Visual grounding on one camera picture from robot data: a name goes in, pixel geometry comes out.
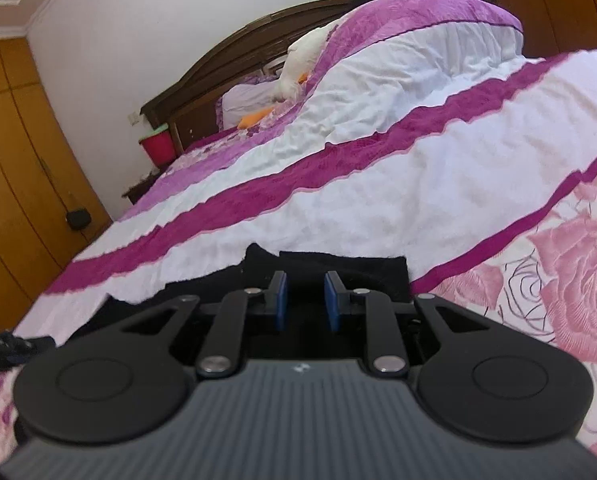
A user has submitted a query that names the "black garment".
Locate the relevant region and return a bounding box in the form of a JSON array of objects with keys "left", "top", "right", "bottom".
[{"left": 67, "top": 242, "right": 415, "bottom": 361}]

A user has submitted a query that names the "small black hanging bag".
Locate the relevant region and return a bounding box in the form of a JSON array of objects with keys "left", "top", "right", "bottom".
[{"left": 65, "top": 208, "right": 92, "bottom": 232}]

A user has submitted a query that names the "dark wooden nightstand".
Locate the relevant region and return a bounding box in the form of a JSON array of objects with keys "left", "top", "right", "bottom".
[{"left": 123, "top": 169, "right": 163, "bottom": 205}]

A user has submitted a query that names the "wooden wardrobe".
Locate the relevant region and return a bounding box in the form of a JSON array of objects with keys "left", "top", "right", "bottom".
[{"left": 0, "top": 38, "right": 111, "bottom": 332}]

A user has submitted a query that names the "red bucket with green rim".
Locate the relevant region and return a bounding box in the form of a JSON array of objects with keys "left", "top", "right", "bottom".
[{"left": 139, "top": 124, "right": 177, "bottom": 168}]

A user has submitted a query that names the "purple white floral bedspread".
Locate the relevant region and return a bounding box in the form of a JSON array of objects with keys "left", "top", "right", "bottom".
[{"left": 16, "top": 0, "right": 597, "bottom": 455}]

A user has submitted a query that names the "orange plush piece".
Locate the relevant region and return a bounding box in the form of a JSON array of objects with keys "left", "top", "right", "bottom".
[{"left": 238, "top": 106, "right": 274, "bottom": 130}]

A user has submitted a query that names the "dark wooden headboard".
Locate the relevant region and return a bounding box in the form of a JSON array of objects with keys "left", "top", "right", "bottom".
[{"left": 140, "top": 0, "right": 369, "bottom": 151}]

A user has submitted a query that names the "lilac pillow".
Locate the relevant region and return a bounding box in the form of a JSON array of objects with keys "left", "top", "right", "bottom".
[{"left": 215, "top": 80, "right": 278, "bottom": 130}]

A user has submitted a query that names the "white plush toy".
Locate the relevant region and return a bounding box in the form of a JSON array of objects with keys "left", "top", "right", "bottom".
[{"left": 274, "top": 20, "right": 340, "bottom": 102}]

